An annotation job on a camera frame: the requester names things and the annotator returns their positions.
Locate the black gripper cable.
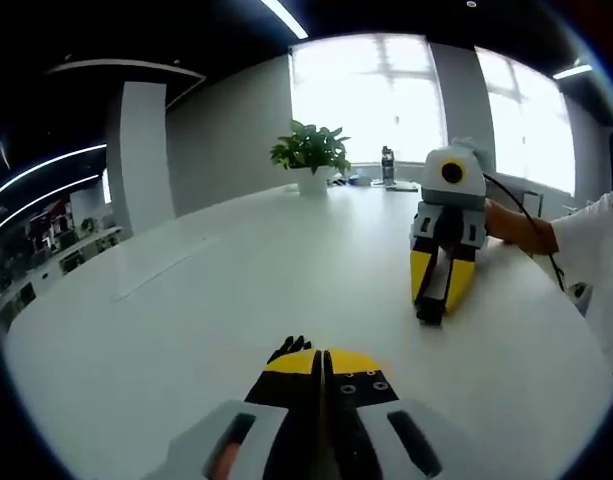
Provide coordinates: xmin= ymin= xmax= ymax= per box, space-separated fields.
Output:
xmin=480 ymin=171 xmax=568 ymax=295

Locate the black plastic buckle socket part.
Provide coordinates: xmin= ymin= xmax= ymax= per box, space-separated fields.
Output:
xmin=414 ymin=294 xmax=446 ymax=328

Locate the ceiling light strip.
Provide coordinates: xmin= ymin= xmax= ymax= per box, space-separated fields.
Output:
xmin=0 ymin=143 xmax=108 ymax=202
xmin=259 ymin=0 xmax=310 ymax=40
xmin=552 ymin=63 xmax=593 ymax=81
xmin=0 ymin=173 xmax=102 ymax=240

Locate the black pronged plastic buckle part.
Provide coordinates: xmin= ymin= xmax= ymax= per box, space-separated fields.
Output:
xmin=266 ymin=335 xmax=313 ymax=365

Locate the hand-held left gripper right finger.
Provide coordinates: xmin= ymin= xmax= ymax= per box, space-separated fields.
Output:
xmin=323 ymin=348 xmax=487 ymax=480

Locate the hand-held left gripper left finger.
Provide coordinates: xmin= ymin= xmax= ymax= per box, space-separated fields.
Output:
xmin=155 ymin=348 xmax=323 ymax=480

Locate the dark drink bottle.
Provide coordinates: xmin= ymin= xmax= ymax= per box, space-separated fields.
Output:
xmin=380 ymin=145 xmax=397 ymax=187

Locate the potted green plant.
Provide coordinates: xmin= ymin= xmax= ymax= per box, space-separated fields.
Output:
xmin=269 ymin=119 xmax=353 ymax=198

